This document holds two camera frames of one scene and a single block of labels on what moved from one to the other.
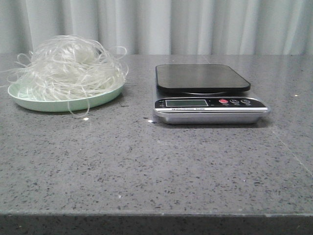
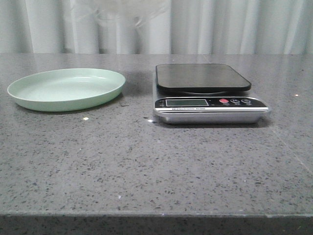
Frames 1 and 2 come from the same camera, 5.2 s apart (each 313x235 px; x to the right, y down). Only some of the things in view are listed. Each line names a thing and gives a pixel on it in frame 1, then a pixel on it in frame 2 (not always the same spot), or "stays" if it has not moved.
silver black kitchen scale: (199, 94) stays
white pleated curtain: (164, 27) stays
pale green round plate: (63, 97) stays
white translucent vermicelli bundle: (67, 68) to (121, 13)
